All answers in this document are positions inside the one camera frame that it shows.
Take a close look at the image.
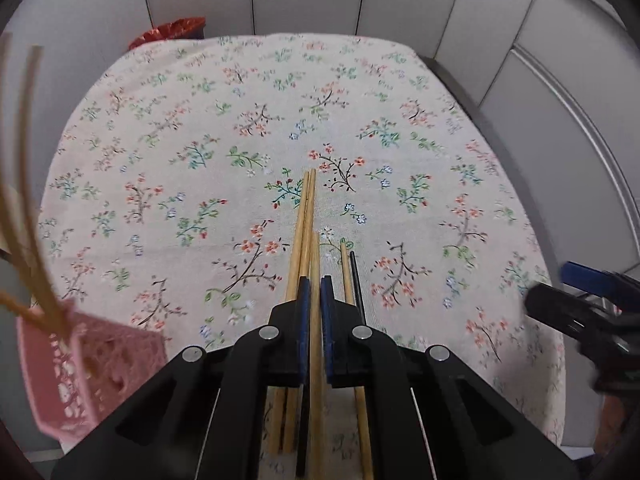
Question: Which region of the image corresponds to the wooden chopstick long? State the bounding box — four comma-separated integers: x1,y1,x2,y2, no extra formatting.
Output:
267,170,314,456

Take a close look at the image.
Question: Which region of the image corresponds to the pink perforated utensil holder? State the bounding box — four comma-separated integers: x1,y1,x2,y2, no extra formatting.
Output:
16,309,167,444

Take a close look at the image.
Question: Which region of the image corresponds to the person's right hand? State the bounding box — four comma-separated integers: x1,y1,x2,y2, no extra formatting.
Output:
593,396,627,456

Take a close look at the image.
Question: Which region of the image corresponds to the person's left hand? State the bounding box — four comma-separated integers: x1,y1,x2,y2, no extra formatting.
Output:
0,422,42,480

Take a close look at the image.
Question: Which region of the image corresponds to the floral tablecloth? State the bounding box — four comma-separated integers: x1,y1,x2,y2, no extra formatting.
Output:
29,32,566,480

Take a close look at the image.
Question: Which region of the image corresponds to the red trash bin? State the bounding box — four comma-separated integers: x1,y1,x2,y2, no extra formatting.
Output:
128,16,206,51

